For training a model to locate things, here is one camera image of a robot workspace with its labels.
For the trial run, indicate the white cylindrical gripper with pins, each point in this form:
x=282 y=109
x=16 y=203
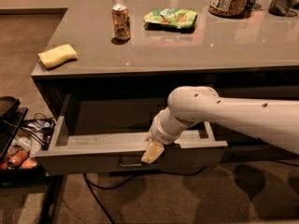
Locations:
x=161 y=132

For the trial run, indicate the orange soda can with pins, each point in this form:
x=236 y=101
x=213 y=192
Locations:
x=121 y=22

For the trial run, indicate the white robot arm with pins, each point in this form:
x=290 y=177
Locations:
x=275 y=122

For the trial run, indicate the green chip bag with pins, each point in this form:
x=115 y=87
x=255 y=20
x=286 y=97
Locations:
x=172 y=17

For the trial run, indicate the grey cabinet counter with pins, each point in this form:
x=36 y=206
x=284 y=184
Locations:
x=256 y=57

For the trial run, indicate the yellow sponge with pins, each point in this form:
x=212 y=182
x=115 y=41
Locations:
x=56 y=56

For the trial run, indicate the black cluttered bin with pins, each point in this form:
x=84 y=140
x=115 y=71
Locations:
x=19 y=162

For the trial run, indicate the dark glass pitcher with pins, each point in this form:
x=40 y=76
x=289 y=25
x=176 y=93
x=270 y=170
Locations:
x=282 y=8

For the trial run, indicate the grey top drawer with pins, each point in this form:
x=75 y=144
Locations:
x=110 y=136

